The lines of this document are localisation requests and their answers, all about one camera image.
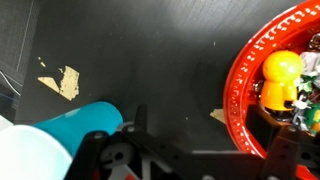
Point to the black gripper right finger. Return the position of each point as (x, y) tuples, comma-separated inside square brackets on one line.
[(290, 154)]

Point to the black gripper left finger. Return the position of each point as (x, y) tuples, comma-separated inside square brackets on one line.
[(98, 154)]

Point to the blue plastic cup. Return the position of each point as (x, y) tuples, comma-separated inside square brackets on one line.
[(45, 150)]

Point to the yellow orange toy figure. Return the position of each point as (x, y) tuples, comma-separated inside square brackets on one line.
[(280, 69)]

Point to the red bowl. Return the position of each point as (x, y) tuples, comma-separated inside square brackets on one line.
[(291, 30)]

